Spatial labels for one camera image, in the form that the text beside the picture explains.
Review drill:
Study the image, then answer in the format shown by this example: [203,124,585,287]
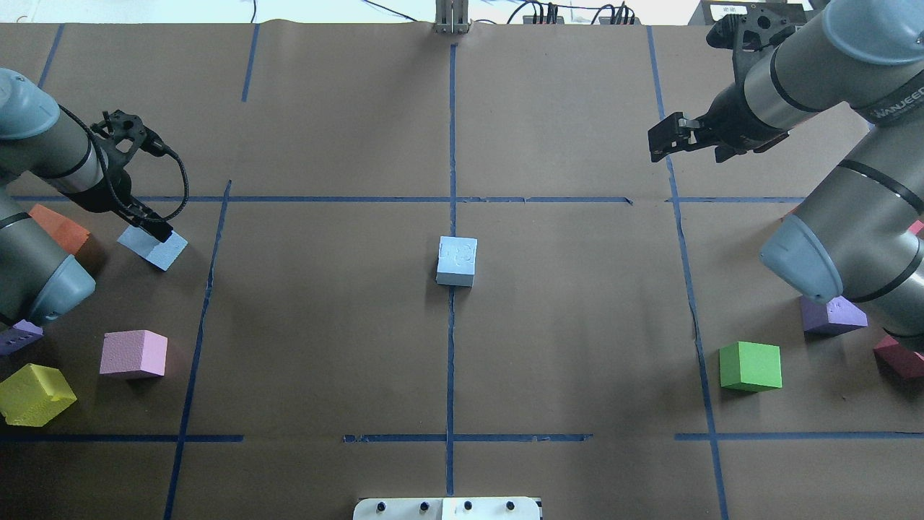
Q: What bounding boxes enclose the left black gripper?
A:
[76,162,174,243]

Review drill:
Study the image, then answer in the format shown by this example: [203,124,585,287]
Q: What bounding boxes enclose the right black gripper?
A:
[648,87,789,163]

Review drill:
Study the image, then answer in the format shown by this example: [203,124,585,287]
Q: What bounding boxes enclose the light blue block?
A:
[118,226,188,271]
[435,236,478,287]

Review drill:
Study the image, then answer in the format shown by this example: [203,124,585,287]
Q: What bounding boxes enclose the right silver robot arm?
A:
[648,1,923,352]

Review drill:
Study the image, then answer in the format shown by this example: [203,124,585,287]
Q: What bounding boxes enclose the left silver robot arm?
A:
[1,69,184,328]

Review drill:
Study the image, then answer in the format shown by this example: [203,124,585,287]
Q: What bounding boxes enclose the orange foam block left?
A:
[27,204,90,256]

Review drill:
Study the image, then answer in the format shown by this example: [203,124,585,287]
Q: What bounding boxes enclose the black power box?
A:
[687,1,752,26]

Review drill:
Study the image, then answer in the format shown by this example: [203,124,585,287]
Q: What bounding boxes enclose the purple foam block left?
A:
[1,320,44,356]

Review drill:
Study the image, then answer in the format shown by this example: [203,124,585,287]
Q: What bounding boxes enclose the purple foam block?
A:
[1,320,44,356]
[798,295,868,336]

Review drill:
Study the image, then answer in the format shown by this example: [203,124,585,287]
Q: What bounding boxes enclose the yellow foam block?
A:
[1,363,78,427]

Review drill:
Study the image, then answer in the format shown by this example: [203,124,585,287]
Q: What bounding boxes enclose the purple foam block right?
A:
[798,295,868,336]

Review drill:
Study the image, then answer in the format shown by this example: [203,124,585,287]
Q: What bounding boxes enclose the green foam block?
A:
[718,340,783,392]

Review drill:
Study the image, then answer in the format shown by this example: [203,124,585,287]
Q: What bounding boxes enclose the dark red foam block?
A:
[873,335,923,381]

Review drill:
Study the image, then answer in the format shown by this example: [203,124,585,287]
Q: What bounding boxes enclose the black camera cable left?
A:
[58,105,190,223]

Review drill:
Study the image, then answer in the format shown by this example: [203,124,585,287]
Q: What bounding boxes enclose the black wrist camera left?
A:
[90,110,172,167]

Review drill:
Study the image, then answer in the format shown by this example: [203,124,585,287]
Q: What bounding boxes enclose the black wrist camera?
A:
[90,110,172,167]
[706,4,798,74]

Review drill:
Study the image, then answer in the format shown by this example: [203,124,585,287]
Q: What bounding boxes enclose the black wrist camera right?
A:
[706,4,798,74]

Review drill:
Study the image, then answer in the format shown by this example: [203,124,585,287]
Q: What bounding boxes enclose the aluminium frame post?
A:
[433,0,471,34]

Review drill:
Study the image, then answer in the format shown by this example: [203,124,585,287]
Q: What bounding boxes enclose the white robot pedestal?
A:
[352,496,544,519]

